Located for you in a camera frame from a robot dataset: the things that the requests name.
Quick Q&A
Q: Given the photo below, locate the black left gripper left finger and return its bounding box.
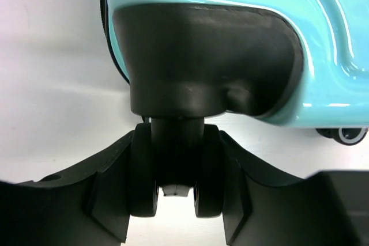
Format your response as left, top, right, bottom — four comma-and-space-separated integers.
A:
1, 132, 133, 245

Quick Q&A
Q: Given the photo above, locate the pink teal suitcase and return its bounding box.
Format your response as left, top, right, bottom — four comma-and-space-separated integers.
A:
100, 0, 368, 217

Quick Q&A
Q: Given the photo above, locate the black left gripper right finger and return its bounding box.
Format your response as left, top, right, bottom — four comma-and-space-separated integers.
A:
220, 132, 368, 245

